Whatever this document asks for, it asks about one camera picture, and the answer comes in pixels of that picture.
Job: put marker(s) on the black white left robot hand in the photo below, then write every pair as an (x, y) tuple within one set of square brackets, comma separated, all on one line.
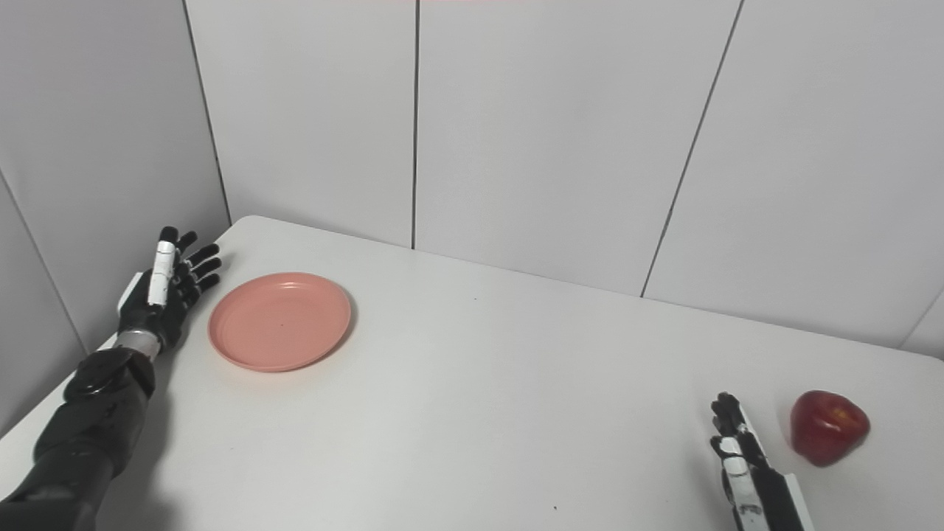
[(158, 295)]

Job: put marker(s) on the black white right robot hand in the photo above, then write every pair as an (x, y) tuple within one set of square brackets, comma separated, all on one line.
[(748, 479)]

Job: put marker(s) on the red apple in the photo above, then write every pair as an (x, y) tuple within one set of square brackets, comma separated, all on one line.
[(827, 428)]

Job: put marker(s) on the pink round plate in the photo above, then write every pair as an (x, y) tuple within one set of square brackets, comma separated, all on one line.
[(280, 321)]

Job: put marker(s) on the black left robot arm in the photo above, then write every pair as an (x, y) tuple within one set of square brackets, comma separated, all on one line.
[(81, 435)]

